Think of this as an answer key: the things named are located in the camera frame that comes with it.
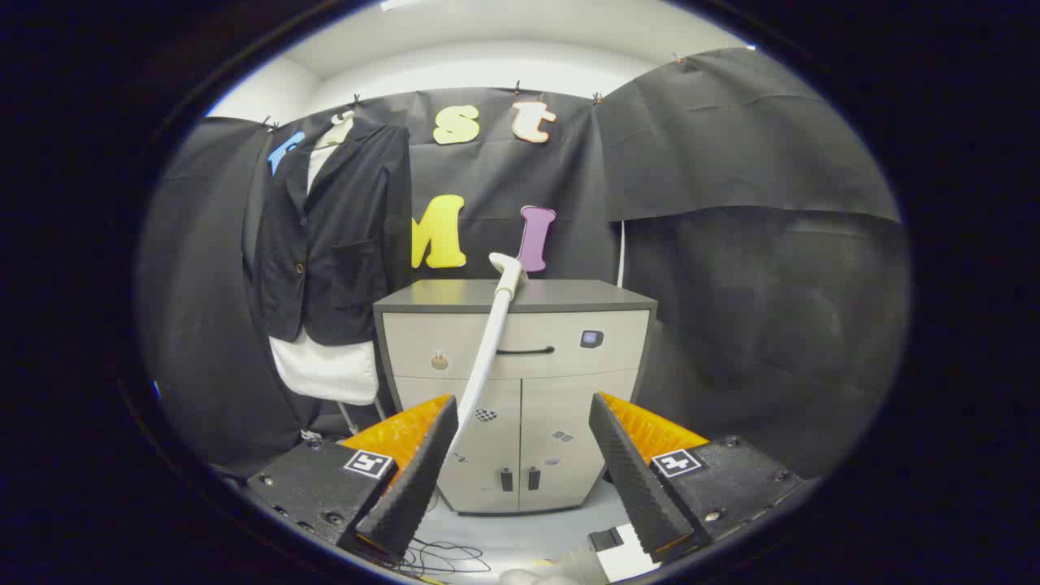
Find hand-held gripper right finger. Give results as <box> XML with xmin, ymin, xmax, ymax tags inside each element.
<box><xmin>588</xmin><ymin>392</ymin><xmax>821</xmax><ymax>566</ymax></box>

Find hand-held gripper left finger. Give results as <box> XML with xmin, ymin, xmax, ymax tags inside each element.
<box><xmin>246</xmin><ymin>395</ymin><xmax>460</xmax><ymax>566</ymax></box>

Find white shirt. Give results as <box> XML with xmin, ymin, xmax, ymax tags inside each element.
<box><xmin>270</xmin><ymin>110</ymin><xmax>383</xmax><ymax>405</ymax></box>

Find white garment steamer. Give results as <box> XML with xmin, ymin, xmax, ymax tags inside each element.
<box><xmin>445</xmin><ymin>252</ymin><xmax>530</xmax><ymax>460</ymax></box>

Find black suit jacket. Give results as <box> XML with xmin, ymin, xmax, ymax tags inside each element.
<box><xmin>242</xmin><ymin>122</ymin><xmax>413</xmax><ymax>346</ymax></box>

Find white garment stand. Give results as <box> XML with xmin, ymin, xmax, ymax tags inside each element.
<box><xmin>336</xmin><ymin>396</ymin><xmax>389</xmax><ymax>436</ymax></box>

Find white clothes hanger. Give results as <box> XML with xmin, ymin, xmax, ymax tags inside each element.
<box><xmin>317</xmin><ymin>110</ymin><xmax>357</xmax><ymax>152</ymax></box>

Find grey cabinet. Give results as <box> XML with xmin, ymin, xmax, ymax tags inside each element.
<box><xmin>374</xmin><ymin>279</ymin><xmax>659</xmax><ymax>515</ymax></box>

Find black backdrop cloth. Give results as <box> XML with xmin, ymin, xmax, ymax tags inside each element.
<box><xmin>138</xmin><ymin>47</ymin><xmax>911</xmax><ymax>480</ymax></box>

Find black floor cables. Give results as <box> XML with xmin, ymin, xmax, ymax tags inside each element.
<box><xmin>396</xmin><ymin>487</ymin><xmax>493</xmax><ymax>579</ymax></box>

